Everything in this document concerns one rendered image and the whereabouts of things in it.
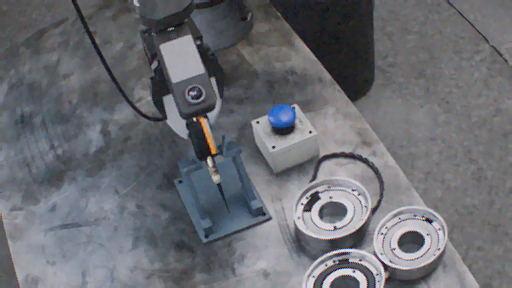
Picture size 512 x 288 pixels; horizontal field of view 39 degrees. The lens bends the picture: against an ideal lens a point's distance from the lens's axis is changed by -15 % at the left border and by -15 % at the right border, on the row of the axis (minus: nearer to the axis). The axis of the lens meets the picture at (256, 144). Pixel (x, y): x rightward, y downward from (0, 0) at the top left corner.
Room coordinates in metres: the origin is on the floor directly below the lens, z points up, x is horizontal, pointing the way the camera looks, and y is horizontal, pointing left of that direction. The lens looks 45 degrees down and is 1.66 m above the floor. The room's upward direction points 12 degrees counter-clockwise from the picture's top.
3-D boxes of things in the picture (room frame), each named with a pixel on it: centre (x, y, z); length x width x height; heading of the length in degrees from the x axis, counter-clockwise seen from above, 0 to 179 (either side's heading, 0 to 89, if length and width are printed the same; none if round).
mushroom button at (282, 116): (0.83, -0.04, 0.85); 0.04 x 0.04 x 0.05
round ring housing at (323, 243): (0.67, -0.08, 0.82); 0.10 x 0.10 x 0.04
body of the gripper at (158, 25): (0.81, 0.08, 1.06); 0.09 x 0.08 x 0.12; 13
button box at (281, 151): (0.84, -0.04, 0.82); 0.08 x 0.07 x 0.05; 14
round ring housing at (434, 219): (0.59, -0.17, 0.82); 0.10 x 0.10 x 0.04
